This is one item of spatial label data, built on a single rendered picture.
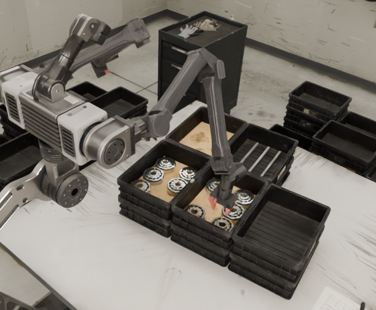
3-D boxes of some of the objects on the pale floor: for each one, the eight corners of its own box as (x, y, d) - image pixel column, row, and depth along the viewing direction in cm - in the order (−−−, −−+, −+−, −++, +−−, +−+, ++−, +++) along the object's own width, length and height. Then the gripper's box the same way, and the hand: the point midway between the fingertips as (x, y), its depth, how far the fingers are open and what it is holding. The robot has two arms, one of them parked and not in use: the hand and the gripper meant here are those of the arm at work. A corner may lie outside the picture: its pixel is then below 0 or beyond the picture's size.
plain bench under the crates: (254, 552, 177) (288, 496, 134) (12, 314, 252) (-16, 229, 209) (392, 291, 278) (437, 210, 235) (191, 176, 353) (196, 99, 310)
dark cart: (196, 144, 386) (204, 47, 331) (157, 124, 407) (158, 29, 352) (235, 117, 424) (248, 25, 369) (197, 99, 445) (204, 10, 390)
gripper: (210, 183, 182) (205, 210, 192) (234, 195, 178) (227, 222, 188) (219, 175, 187) (213, 202, 197) (242, 186, 183) (234, 213, 193)
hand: (220, 210), depth 192 cm, fingers open, 6 cm apart
